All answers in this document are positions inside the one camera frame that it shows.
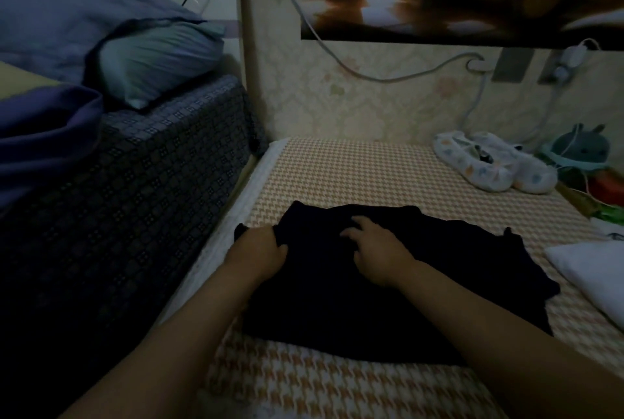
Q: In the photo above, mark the person's left forearm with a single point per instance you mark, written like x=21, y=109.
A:
x=156, y=355

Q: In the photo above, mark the person's left hand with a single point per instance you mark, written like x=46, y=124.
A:
x=255, y=256

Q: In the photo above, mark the white wall plug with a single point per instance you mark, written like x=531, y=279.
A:
x=479, y=66

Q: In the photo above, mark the grey-green pillow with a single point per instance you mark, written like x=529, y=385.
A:
x=161, y=61

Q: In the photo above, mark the blue folded blanket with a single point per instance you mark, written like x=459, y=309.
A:
x=44, y=141

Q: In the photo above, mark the black tree print t-shirt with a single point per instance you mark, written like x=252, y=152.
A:
x=322, y=306

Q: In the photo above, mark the grey wall socket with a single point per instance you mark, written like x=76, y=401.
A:
x=513, y=65

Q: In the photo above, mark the yellow-green cushion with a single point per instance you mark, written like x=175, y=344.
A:
x=21, y=80

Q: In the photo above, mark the green toy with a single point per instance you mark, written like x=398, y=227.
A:
x=604, y=211

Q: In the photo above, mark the person's right forearm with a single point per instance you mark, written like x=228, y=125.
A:
x=517, y=345

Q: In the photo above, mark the teal round bunny lamp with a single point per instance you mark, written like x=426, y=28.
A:
x=577, y=149

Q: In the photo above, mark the white charger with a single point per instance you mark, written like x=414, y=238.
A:
x=570, y=61

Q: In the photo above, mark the white printed slipper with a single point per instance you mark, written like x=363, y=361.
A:
x=473, y=162
x=531, y=172

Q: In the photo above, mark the person's right hand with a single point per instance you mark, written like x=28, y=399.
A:
x=380, y=253

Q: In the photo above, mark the blue pillow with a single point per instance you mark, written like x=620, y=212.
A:
x=78, y=14

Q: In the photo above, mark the white polo shirt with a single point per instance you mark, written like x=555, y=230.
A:
x=595, y=272

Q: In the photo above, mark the dark patterned bed cover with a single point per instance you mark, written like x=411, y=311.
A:
x=117, y=228

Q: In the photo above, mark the red toy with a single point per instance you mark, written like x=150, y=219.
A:
x=606, y=188

